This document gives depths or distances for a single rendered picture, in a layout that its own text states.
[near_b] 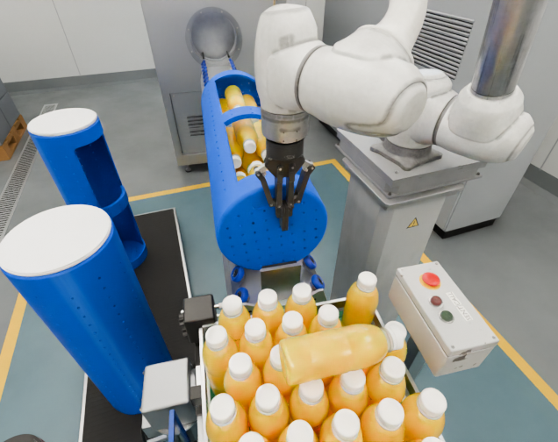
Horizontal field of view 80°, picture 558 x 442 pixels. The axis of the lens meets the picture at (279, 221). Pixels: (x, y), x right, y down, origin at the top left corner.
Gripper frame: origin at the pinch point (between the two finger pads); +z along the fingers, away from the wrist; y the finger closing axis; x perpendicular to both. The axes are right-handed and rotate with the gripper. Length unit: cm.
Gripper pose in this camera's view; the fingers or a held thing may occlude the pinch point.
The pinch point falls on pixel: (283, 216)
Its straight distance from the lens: 77.3
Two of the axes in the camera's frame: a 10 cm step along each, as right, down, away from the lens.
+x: -2.2, -6.3, 7.4
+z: 0.0, 7.6, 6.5
